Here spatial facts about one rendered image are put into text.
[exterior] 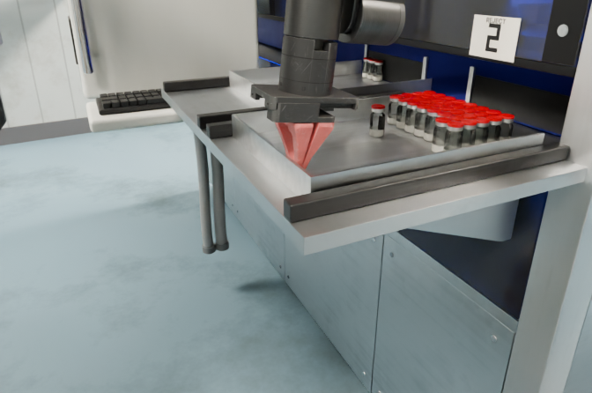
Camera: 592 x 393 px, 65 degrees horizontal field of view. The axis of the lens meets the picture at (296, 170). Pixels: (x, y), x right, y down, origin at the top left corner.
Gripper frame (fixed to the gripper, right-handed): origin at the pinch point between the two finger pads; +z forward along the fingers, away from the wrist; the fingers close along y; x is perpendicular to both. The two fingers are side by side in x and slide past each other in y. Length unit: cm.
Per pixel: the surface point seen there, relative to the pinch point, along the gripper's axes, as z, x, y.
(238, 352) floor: 88, 67, 21
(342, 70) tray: -4, 54, 37
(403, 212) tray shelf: 1.1, -10.5, 7.3
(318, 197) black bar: 0.0, -7.5, -1.0
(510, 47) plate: -15.1, 4.4, 34.0
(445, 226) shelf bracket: 8.7, -2.0, 22.8
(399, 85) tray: -4.9, 28.7, 35.0
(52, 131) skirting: 90, 331, -36
